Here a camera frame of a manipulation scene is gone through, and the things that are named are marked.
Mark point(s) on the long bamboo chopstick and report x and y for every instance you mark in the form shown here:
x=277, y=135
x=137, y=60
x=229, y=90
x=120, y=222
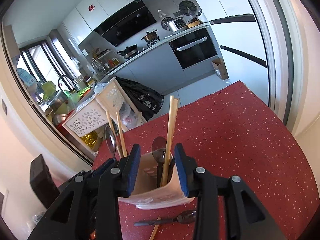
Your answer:
x=164, y=179

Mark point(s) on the black plastic bag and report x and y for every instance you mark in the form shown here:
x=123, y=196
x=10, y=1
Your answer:
x=147, y=100

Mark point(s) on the beige perforated storage cart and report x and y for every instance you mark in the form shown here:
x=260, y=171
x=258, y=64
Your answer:
x=92, y=114

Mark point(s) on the white refrigerator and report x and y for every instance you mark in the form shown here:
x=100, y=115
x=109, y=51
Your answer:
x=239, y=38

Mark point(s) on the pink plastic utensil holder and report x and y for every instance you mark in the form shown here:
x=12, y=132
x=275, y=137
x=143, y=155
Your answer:
x=146, y=194

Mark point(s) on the silver rice cooker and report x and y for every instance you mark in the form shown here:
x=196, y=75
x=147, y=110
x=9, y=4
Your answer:
x=177, y=25

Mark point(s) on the black kitchen faucet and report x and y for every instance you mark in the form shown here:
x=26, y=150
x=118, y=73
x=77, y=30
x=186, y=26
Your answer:
x=65, y=83

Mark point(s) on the black range hood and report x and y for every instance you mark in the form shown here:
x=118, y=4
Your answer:
x=125, y=23

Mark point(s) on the bamboo chopstick vertical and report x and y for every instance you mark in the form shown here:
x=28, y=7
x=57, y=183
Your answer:
x=122, y=141
x=110, y=123

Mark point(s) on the black wok on stove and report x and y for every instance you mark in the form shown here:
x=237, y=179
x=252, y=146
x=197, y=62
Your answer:
x=129, y=52

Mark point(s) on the steel pot on stove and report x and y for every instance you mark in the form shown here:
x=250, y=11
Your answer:
x=150, y=36

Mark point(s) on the short visible bamboo chopstick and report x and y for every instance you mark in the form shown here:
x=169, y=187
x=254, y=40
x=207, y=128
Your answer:
x=155, y=229

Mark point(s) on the bamboo chopstick right vertical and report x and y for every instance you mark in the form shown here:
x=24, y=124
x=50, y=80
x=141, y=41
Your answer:
x=122, y=141

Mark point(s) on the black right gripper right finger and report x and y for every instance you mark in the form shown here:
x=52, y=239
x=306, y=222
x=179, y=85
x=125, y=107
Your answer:
x=185, y=168

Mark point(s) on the built-in black oven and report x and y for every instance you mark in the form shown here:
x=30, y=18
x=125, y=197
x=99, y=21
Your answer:
x=193, y=48

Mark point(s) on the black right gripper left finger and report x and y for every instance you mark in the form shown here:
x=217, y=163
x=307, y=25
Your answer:
x=128, y=172

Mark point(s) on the dark spoon near holder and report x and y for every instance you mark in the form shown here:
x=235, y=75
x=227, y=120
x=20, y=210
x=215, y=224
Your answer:
x=186, y=217

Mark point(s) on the cardboard box on floor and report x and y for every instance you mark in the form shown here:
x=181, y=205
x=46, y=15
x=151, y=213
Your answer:
x=220, y=68

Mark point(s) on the bamboo chopstick left vertical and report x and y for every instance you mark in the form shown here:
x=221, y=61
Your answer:
x=110, y=123

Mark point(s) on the patterned-end bamboo chopstick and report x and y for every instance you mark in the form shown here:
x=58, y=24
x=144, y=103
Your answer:
x=171, y=109

